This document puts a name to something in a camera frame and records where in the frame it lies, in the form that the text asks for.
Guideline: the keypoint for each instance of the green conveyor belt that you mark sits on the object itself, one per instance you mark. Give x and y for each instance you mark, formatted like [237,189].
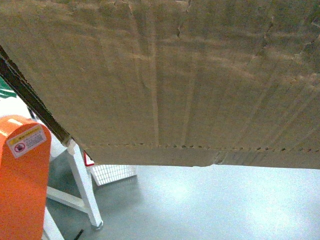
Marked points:
[5,90]

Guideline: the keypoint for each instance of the white conveyor support leg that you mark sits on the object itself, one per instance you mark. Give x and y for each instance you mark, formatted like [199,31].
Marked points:
[86,203]

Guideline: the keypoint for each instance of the orange conveyor motor housing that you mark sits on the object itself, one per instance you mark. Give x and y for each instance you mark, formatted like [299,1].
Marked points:
[25,150]

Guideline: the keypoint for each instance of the brown cardboard box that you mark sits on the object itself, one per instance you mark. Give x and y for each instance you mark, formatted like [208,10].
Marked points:
[171,82]

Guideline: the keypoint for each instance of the white mesh guard panel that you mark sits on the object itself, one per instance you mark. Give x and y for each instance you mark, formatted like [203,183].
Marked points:
[108,173]

